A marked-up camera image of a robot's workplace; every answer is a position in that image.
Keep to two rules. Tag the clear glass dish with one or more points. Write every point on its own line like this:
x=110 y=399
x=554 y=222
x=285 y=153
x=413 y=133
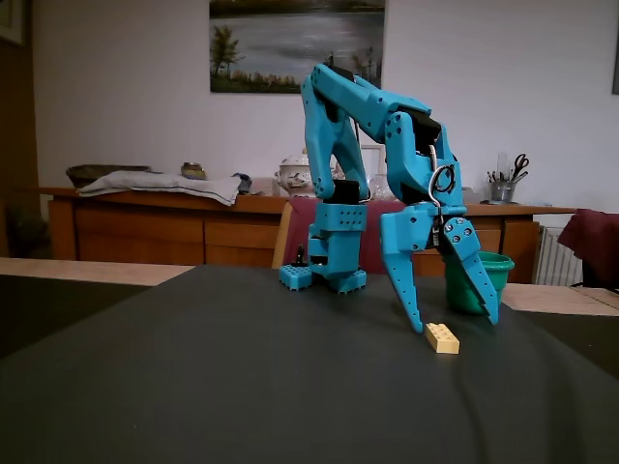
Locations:
x=471 y=194

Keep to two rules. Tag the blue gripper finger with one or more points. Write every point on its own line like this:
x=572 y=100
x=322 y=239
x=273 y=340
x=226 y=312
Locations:
x=403 y=285
x=471 y=261

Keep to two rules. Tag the round glass decanter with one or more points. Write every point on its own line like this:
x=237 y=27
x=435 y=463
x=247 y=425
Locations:
x=379 y=187

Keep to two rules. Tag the dark picture frame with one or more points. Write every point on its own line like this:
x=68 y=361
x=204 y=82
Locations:
x=10 y=21

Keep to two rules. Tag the wooden sideboard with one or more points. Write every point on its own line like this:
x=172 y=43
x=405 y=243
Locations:
x=145 y=232

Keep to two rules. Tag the chair with red cover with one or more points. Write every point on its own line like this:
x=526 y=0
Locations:
x=374 y=241

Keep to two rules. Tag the chair with dark red cloth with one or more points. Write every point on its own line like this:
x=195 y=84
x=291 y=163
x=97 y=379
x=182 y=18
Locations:
x=595 y=241

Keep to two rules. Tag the white porcelain tureen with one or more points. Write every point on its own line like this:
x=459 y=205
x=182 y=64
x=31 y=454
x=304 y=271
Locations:
x=293 y=176

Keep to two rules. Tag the cream lego brick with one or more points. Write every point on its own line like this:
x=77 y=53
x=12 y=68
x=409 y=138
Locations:
x=442 y=339

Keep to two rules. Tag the folded grey white cloth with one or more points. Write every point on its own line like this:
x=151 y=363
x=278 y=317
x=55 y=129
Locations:
x=164 y=186

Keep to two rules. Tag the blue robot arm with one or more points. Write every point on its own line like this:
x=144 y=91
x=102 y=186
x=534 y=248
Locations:
x=338 y=222

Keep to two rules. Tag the white radiator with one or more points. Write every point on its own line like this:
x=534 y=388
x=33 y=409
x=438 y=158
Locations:
x=558 y=256

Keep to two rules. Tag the blue gripper body with motor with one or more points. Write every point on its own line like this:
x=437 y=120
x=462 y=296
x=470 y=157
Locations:
x=405 y=231

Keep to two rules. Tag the lake landscape painting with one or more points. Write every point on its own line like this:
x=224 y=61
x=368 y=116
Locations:
x=271 y=43

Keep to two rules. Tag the dark woven basket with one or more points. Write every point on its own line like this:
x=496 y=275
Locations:
x=97 y=171

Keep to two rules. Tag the metal pencil cup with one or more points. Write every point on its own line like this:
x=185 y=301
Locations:
x=503 y=192

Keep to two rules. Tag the small ceramic bowl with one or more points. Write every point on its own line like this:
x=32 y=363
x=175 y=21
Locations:
x=193 y=171

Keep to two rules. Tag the green plastic cup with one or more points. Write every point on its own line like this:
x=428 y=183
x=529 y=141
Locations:
x=500 y=275

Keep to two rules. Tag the dark grey mat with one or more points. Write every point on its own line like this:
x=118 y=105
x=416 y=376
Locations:
x=242 y=377

